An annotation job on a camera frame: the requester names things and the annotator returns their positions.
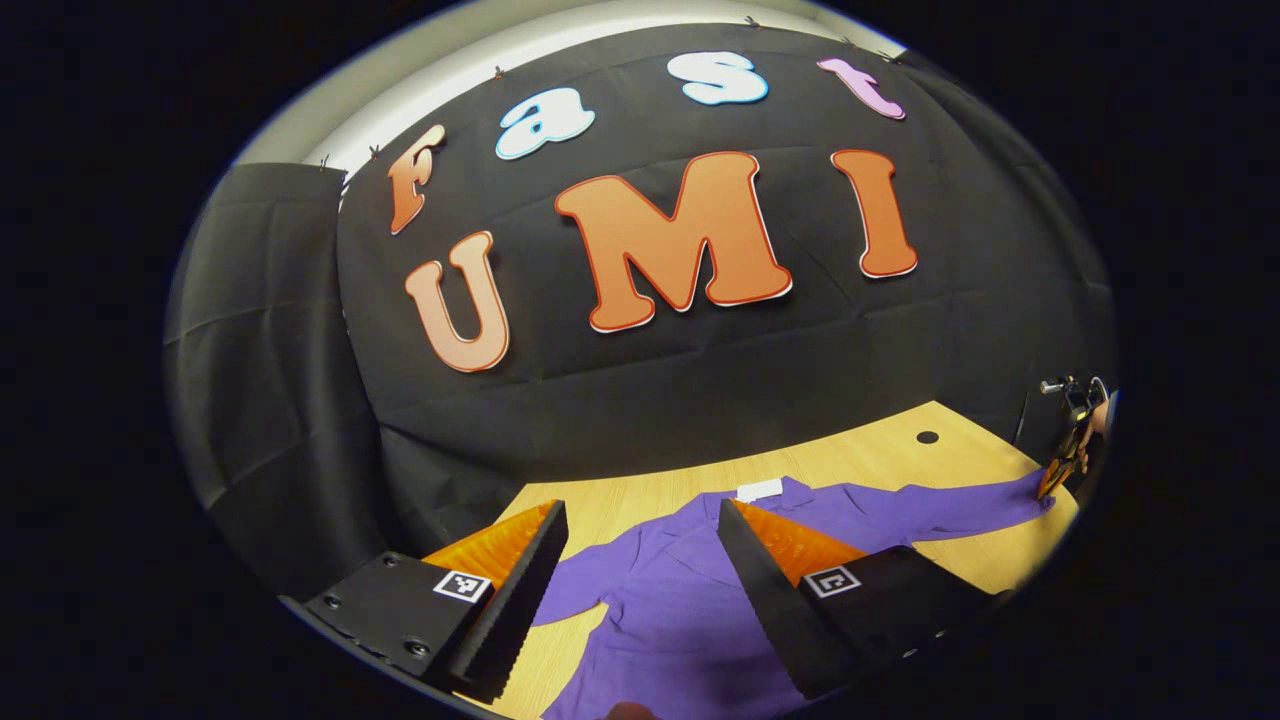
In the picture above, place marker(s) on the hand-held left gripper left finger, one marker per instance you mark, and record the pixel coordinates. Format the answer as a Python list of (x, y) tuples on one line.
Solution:
[(520, 600)]

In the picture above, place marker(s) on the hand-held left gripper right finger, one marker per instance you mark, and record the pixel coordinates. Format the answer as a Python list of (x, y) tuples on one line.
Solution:
[(770, 610)]

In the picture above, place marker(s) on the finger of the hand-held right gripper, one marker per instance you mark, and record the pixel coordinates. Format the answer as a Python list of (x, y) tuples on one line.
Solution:
[(1058, 475)]

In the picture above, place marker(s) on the purple jacket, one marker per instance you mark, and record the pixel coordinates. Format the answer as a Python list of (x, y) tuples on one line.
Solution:
[(680, 600)]

